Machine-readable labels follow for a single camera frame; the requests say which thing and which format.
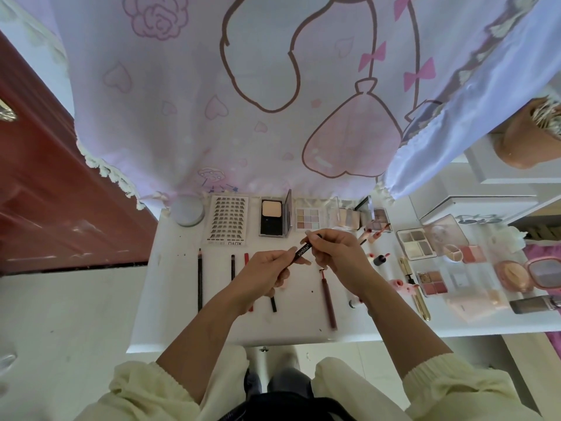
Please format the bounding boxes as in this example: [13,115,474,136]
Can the white false eyelash tray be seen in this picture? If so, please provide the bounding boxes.
[206,194,251,246]

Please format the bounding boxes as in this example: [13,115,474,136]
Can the person's dark trousers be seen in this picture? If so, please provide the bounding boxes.
[219,346,356,421]

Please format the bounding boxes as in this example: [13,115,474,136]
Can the reddish brown door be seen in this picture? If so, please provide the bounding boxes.
[0,30,159,275]

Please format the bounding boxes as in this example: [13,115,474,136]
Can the red lip pencil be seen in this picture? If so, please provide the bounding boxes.
[244,252,255,314]

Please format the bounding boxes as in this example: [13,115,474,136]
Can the white shelf unit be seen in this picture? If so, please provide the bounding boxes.
[407,74,561,226]

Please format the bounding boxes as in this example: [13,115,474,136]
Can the person's left hand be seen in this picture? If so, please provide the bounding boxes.
[226,247,310,309]

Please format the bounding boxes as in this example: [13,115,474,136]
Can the dark brown eyeshadow palette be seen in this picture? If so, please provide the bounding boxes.
[368,208,391,233]

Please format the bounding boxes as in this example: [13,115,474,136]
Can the person's right forearm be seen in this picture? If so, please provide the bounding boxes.
[355,280,518,421]

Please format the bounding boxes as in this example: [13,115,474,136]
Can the wooden bed frame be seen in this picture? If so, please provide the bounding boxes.
[512,210,561,242]

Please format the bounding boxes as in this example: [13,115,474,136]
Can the person's right hand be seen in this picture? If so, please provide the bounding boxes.
[302,227,384,296]

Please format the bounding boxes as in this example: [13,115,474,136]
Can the pink blush pan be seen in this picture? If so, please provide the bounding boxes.
[463,244,487,264]

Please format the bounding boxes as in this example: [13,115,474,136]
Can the square bottle with black cap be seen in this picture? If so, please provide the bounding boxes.
[511,295,553,315]

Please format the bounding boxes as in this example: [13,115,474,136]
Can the round silver compact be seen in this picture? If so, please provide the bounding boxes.
[170,195,206,228]

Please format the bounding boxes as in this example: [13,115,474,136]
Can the lavender rectangular palette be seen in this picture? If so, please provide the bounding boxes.
[258,189,293,239]

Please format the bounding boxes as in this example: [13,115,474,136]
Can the small brown quad eyeshadow palette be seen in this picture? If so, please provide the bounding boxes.
[418,271,448,296]

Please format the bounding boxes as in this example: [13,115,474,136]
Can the terracotta pot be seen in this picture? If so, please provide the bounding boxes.
[491,96,561,169]

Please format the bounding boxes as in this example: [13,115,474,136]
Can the small white bow-handle drawer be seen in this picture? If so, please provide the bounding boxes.
[421,194,540,226]

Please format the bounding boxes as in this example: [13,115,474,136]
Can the bunch of cotton swabs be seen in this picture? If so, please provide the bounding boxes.
[533,96,561,137]

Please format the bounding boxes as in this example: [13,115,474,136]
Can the clear eyeshadow palette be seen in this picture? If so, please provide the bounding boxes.
[293,204,322,232]

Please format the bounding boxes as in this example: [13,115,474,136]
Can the pink cartoon print cloth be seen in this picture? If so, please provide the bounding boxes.
[0,0,561,214]

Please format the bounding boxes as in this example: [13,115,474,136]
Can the clear plastic bag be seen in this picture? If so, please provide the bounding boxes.
[0,348,17,378]

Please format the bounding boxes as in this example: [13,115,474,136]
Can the tan eyeshadow palette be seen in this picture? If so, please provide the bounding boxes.
[396,215,470,261]

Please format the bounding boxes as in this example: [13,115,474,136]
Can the pink foundation tube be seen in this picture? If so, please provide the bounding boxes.
[445,289,510,323]

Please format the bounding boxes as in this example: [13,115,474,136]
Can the pink cushion compact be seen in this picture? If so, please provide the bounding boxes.
[495,257,561,295]

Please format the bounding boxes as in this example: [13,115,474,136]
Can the person's left forearm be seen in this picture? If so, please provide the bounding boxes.
[74,289,264,421]

